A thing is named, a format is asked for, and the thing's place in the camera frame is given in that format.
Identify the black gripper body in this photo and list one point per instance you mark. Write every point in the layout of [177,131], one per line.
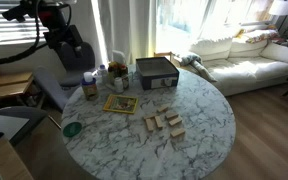
[62,38]

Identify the white plastic measuring cup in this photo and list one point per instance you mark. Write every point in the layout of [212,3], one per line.
[88,76]

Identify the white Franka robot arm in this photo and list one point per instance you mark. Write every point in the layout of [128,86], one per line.
[49,16]

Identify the dark grey office chair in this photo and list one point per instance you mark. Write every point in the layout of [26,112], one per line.
[84,61]

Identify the white bottle blue cap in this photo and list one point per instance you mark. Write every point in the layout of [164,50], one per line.
[102,73]

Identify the yellow lid jar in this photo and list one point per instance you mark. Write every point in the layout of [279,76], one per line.
[112,69]

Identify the grey upholstered chair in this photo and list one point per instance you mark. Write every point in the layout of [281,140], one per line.
[34,115]
[49,88]

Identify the clear plastic organizer tray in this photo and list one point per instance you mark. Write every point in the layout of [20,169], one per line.
[110,86]

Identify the red cap sauce bottle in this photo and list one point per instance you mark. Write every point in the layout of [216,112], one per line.
[123,69]

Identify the white sheer curtain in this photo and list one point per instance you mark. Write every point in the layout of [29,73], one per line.
[127,30]

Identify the white window blinds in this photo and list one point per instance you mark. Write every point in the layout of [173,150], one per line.
[4,23]

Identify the yellow dog picture book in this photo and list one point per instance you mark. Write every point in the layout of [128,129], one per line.
[120,104]

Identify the wooden side table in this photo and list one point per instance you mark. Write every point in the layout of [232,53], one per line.
[7,87]

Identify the green round plastic lid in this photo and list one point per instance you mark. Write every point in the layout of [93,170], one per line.
[72,129]

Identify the dark grey storage box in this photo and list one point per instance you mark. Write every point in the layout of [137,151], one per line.
[157,74]

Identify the wooden slat chair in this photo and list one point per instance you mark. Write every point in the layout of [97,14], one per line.
[164,54]

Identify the light wooden block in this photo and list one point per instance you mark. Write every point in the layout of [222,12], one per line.
[149,125]
[158,121]
[175,120]
[177,132]
[163,108]
[171,115]
[149,116]

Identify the white paper sheet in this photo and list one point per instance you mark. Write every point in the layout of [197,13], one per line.
[5,126]

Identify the grey throw blanket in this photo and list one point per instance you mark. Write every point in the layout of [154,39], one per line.
[190,59]

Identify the pale bolster cushion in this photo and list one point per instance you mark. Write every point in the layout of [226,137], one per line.
[204,71]

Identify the brown cardboard box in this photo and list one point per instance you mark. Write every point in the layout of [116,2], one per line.
[7,161]

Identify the white sofa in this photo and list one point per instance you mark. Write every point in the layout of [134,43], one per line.
[250,68]

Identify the colourful patterned pillow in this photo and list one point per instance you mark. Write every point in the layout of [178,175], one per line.
[260,35]

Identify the white shade floor lamp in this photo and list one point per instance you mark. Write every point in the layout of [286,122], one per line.
[282,7]

